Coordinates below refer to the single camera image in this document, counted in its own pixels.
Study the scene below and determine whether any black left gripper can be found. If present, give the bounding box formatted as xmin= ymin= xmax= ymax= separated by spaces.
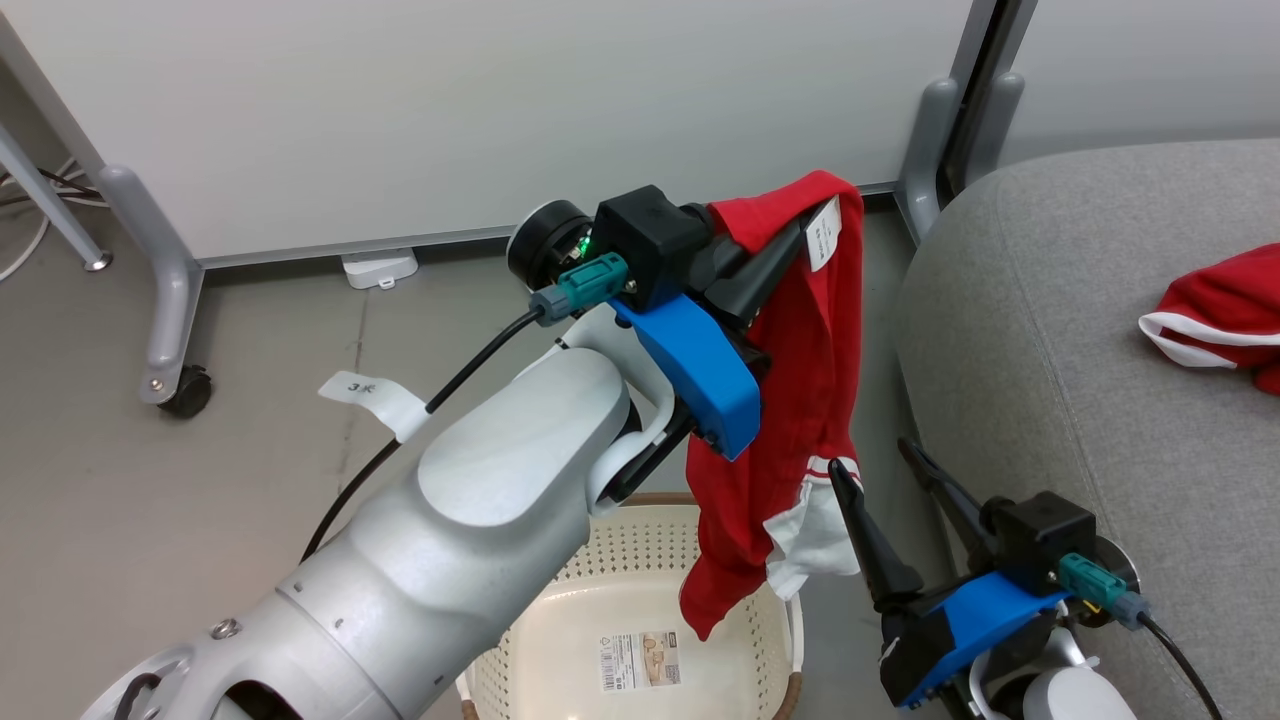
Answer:
xmin=594 ymin=184 xmax=809 ymax=323

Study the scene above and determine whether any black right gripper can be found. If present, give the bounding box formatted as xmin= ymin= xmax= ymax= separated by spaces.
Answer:
xmin=827 ymin=437 xmax=1099 ymax=616

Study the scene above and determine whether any red garment with white label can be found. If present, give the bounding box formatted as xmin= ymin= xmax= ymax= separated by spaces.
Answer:
xmin=678 ymin=168 xmax=866 ymax=642

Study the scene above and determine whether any grey fabric sofa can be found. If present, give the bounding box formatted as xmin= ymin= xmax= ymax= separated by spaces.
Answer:
xmin=893 ymin=138 xmax=1280 ymax=720

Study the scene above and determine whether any grey partition leg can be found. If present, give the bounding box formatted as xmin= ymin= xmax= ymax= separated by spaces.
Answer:
xmin=893 ymin=77 xmax=962 ymax=245
xmin=962 ymin=70 xmax=1027 ymax=193
xmin=97 ymin=164 xmax=207 ymax=406

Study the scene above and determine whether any paper product sticker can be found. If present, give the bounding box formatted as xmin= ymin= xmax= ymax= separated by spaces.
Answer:
xmin=598 ymin=629 xmax=685 ymax=695

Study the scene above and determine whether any small white floor box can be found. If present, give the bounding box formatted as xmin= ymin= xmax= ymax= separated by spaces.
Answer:
xmin=340 ymin=246 xmax=420 ymax=292

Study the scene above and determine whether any beige plastic laundry basket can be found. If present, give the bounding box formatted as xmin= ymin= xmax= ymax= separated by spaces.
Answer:
xmin=455 ymin=490 xmax=806 ymax=720

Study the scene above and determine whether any red garment with white trim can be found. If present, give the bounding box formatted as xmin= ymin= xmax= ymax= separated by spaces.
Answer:
xmin=1137 ymin=242 xmax=1280 ymax=397

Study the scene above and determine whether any white partition panel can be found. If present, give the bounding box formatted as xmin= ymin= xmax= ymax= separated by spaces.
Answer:
xmin=1000 ymin=0 xmax=1280 ymax=168
xmin=0 ymin=0 xmax=979 ymax=273

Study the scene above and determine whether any black caster wheel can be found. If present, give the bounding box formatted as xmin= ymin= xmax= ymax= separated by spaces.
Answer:
xmin=157 ymin=364 xmax=214 ymax=420

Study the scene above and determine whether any thin grey table leg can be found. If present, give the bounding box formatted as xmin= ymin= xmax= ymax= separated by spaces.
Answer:
xmin=0 ymin=120 xmax=114 ymax=274

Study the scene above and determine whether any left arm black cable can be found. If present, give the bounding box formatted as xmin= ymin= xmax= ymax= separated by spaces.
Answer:
xmin=298 ymin=305 xmax=549 ymax=564

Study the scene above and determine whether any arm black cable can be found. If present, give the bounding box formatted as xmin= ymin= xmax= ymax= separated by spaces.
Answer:
xmin=298 ymin=305 xmax=549 ymax=564
xmin=1138 ymin=608 xmax=1227 ymax=720

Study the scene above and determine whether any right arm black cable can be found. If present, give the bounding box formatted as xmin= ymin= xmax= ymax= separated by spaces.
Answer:
xmin=1138 ymin=608 xmax=1227 ymax=720

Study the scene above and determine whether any white paper cable tag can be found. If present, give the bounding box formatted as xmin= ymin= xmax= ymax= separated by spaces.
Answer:
xmin=317 ymin=369 xmax=432 ymax=444

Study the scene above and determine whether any dark floor cable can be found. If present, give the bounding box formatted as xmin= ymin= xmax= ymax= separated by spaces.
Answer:
xmin=0 ymin=160 xmax=107 ymax=209

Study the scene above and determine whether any white floor cable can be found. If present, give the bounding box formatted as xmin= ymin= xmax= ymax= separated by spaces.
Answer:
xmin=0 ymin=212 xmax=53 ymax=283

